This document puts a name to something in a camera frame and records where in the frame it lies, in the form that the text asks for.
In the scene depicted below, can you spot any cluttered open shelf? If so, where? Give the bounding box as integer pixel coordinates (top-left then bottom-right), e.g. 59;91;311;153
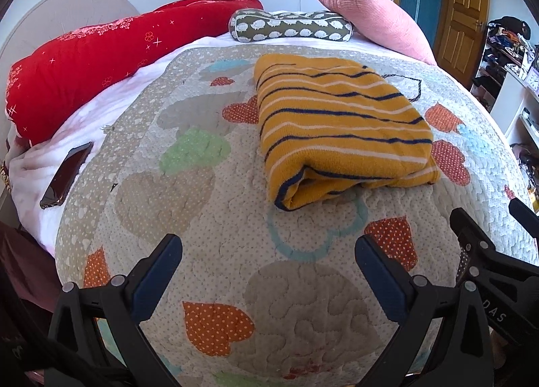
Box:
469;17;539;110

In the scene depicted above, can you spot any pink pillow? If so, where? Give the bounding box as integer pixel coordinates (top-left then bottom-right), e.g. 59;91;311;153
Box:
307;0;438;67

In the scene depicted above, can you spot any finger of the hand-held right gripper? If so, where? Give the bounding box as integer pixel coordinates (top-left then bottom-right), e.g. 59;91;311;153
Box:
449;207;539;287
508;198;539;240

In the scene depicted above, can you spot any dark maroon cloth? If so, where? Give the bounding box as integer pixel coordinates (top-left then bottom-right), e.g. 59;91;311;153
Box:
0;221;64;312

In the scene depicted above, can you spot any heart patchwork quilt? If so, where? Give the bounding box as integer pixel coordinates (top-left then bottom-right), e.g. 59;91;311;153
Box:
55;44;539;387

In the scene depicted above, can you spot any olive hedgehog print bolster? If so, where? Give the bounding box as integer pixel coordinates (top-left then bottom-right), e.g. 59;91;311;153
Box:
228;9;358;43

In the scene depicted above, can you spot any red duvet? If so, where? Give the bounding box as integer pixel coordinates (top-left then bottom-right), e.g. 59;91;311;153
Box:
4;0;264;147

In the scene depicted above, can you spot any beige round headboard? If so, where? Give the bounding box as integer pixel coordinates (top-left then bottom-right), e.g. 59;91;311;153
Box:
0;0;141;76

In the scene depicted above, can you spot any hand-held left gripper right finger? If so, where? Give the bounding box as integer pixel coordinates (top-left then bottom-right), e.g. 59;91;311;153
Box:
354;234;495;387

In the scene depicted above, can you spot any yellow striped sweater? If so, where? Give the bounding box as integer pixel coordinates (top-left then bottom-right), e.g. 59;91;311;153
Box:
253;54;442;212

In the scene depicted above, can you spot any black cable bundle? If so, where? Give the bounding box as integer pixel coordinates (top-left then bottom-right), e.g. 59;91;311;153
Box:
511;145;539;186

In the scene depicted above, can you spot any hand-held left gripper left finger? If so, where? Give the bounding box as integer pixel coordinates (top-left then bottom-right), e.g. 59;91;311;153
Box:
44;233;184;387

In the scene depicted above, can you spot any black smartphone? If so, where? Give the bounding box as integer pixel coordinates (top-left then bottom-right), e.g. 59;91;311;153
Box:
40;141;94;208

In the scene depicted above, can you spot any white cabinet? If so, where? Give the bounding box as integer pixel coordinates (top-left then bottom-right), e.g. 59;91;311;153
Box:
490;71;539;148

